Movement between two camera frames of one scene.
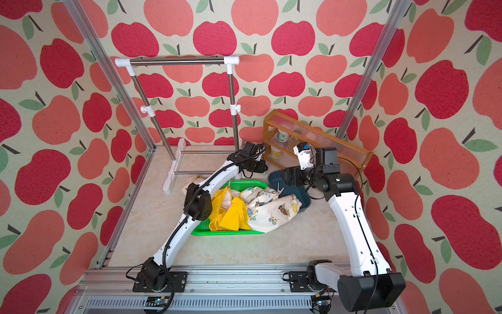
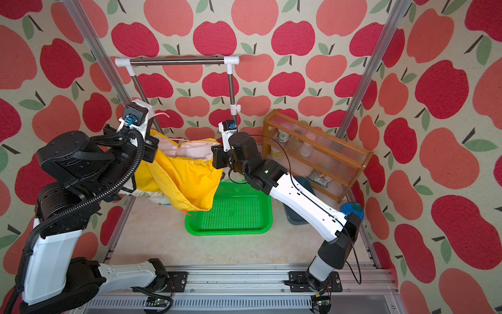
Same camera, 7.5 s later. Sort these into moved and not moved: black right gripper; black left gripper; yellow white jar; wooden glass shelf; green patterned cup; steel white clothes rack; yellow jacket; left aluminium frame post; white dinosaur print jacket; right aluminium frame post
Moved: black left gripper; yellow jacket; black right gripper; white dinosaur print jacket
Not moved: steel white clothes rack; right aluminium frame post; green patterned cup; wooden glass shelf; yellow white jar; left aluminium frame post
